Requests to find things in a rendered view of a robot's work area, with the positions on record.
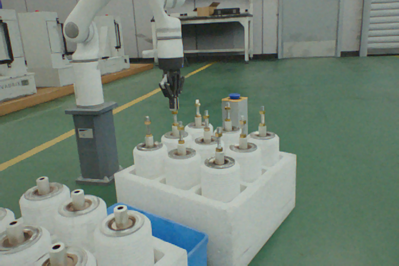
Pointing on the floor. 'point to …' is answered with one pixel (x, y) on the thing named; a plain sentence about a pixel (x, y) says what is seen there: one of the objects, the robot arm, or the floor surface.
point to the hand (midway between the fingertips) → (173, 103)
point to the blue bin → (176, 235)
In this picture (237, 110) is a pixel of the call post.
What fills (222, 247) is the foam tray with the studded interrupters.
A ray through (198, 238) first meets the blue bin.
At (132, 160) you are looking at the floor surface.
